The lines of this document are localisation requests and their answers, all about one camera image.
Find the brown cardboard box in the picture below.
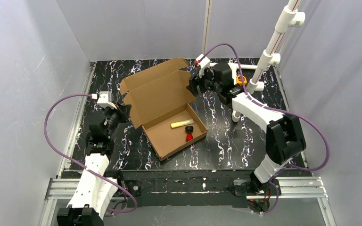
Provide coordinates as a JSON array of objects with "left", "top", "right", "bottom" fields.
[{"left": 119, "top": 58, "right": 207, "bottom": 161}]

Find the yellow tube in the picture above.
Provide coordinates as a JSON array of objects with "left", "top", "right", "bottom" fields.
[{"left": 170, "top": 119, "right": 194, "bottom": 129}]

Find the red black stamp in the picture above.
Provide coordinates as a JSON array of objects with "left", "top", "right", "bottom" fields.
[{"left": 185, "top": 125, "right": 194, "bottom": 142}]

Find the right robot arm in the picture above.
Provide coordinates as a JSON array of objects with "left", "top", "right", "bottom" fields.
[{"left": 187, "top": 63, "right": 306, "bottom": 196}]

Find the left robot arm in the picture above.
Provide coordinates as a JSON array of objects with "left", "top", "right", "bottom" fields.
[{"left": 57, "top": 104, "right": 131, "bottom": 226}]

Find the orange tape measure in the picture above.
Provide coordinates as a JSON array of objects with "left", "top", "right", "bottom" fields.
[{"left": 236, "top": 75, "right": 248, "bottom": 86}]

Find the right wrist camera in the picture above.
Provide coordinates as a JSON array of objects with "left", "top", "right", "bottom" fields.
[{"left": 194, "top": 54, "right": 210, "bottom": 78}]

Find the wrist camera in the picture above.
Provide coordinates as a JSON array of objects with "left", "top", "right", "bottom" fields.
[
  {"left": 194, "top": 54, "right": 210, "bottom": 78},
  {"left": 97, "top": 91, "right": 117, "bottom": 109}
]

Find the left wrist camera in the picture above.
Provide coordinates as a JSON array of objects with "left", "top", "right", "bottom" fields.
[{"left": 97, "top": 91, "right": 117, "bottom": 109}]

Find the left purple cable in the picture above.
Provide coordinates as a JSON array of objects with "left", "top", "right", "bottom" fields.
[{"left": 43, "top": 93, "right": 138, "bottom": 217}]

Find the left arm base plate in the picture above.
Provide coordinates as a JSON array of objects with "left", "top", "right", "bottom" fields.
[{"left": 99, "top": 170, "right": 142, "bottom": 198}]

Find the aluminium rail frame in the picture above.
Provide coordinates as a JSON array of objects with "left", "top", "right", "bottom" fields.
[{"left": 39, "top": 62, "right": 338, "bottom": 226}]

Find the white PVC pipe frame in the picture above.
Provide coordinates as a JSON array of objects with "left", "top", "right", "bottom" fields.
[{"left": 199, "top": 0, "right": 306, "bottom": 123}]

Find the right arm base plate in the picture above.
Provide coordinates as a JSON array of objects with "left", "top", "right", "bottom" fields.
[{"left": 227, "top": 179, "right": 282, "bottom": 196}]

